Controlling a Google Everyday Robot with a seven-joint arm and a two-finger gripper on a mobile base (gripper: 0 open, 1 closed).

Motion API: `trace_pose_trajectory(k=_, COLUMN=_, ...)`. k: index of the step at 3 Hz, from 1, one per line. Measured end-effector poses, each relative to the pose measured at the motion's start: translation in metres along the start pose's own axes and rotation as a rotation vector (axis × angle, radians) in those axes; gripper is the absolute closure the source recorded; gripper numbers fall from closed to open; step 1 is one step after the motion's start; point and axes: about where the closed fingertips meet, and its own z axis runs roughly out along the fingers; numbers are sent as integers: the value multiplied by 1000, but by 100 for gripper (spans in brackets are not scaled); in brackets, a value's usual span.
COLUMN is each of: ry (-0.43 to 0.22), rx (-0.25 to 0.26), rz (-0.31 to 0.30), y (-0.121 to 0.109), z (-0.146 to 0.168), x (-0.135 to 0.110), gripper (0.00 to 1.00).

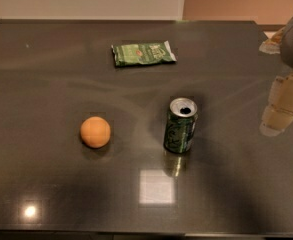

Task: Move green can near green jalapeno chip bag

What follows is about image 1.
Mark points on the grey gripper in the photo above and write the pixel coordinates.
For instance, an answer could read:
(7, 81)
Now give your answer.
(279, 114)

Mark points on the green soda can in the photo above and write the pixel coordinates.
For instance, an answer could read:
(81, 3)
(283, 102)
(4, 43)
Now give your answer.
(180, 125)

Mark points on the green jalapeno chip bag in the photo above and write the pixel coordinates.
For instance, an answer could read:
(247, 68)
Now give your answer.
(143, 54)

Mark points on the orange fruit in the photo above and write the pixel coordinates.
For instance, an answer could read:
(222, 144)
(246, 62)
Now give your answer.
(95, 132)

